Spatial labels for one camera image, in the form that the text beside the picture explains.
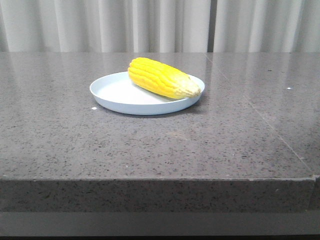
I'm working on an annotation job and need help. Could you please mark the yellow corn cob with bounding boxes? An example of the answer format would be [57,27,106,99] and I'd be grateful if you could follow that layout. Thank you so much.
[127,57,201,100]

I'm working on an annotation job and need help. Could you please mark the light blue round plate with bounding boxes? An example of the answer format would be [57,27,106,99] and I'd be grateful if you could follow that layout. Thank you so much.
[89,71,200,116]

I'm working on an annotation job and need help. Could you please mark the white curtain right panel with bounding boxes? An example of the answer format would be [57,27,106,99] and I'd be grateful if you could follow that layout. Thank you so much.
[213,0,320,53]

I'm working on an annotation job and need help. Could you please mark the white curtain panel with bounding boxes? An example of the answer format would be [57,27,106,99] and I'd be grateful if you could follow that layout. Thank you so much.
[213,0,320,53]
[0,0,216,53]

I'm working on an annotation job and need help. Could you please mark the white curtain left panel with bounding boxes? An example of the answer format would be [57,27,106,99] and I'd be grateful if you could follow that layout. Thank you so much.
[0,0,216,53]

